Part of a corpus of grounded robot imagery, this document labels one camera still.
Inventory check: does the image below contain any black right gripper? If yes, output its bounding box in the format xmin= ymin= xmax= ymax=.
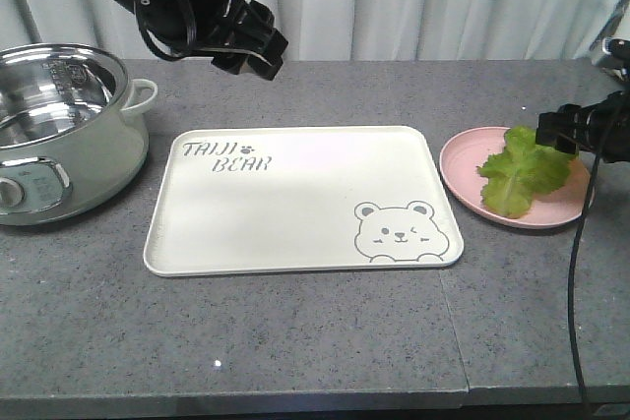
xmin=535 ymin=91 xmax=629 ymax=163

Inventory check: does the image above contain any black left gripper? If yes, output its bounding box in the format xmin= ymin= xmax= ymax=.
xmin=147 ymin=0 xmax=288 ymax=81

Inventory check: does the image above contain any green lettuce leaf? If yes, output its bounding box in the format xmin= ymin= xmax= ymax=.
xmin=477 ymin=126 xmax=576 ymax=218

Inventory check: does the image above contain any pink round plate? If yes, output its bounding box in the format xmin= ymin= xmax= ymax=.
xmin=439 ymin=126 xmax=591 ymax=229

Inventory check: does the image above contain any cream bear serving tray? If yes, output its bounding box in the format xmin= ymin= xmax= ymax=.
xmin=144 ymin=126 xmax=464 ymax=277

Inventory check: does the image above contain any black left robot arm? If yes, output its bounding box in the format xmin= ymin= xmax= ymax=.
xmin=114 ymin=0 xmax=288 ymax=81

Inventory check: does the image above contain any grey curtain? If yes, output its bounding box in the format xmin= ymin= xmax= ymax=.
xmin=1 ymin=0 xmax=629 ymax=60

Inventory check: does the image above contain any pale green electric pot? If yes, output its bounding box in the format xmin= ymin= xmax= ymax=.
xmin=1 ymin=43 xmax=158 ymax=226

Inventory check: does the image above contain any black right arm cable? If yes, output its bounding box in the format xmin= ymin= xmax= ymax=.
xmin=566 ymin=109 xmax=630 ymax=420

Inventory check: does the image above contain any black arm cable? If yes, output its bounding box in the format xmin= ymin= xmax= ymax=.
xmin=132 ymin=0 xmax=277 ymax=67
xmin=566 ymin=109 xmax=630 ymax=420

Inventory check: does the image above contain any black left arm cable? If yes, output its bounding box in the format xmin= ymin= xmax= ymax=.
xmin=132 ymin=0 xmax=277 ymax=67

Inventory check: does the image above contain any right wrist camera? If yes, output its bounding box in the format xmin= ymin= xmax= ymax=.
xmin=590 ymin=36 xmax=629 ymax=81

